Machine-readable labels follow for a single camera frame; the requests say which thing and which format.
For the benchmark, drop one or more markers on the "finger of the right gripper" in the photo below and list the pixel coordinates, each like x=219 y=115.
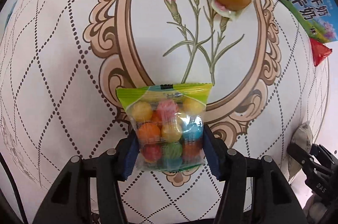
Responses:
x=325 y=158
x=308 y=165

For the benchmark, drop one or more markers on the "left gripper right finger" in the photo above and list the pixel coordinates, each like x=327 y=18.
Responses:
x=255 y=190

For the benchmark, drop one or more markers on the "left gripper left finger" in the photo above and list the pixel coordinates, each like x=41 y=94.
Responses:
x=68 y=199

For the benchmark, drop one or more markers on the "colourful candy ball bag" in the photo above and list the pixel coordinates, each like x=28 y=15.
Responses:
x=168 y=121

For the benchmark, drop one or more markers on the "white oat cookie packet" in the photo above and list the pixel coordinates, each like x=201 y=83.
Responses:
x=301 y=143

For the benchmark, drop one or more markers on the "small red snack packet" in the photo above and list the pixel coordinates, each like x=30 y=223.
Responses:
x=319 y=51

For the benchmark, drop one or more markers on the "white diamond pattern bedspread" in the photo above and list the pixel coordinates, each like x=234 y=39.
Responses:
x=62 y=60

